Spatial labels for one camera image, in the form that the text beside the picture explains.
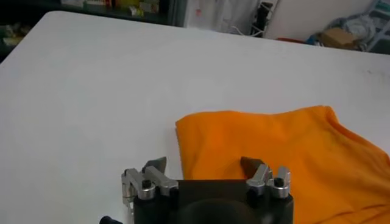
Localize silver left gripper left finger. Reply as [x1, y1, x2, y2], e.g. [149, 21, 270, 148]
[121, 156, 180, 208]

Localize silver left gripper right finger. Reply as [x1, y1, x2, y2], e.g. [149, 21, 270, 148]
[240, 156, 292, 200]

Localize orange t-shirt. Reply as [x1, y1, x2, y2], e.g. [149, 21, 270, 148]
[174, 104, 390, 224]

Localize pile of grey clothes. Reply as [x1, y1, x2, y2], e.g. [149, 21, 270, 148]
[328, 13, 380, 51]

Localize blue bag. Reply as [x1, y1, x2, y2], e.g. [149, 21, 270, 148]
[305, 32, 321, 47]

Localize black item hanging on rack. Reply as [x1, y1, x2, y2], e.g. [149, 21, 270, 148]
[250, 1, 274, 38]

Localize large brown cardboard box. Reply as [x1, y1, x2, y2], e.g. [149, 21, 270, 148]
[317, 27, 358, 50]

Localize black shelf unit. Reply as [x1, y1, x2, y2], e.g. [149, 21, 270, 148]
[0, 0, 187, 63]

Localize white metal frame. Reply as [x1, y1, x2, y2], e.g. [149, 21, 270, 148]
[363, 0, 390, 54]

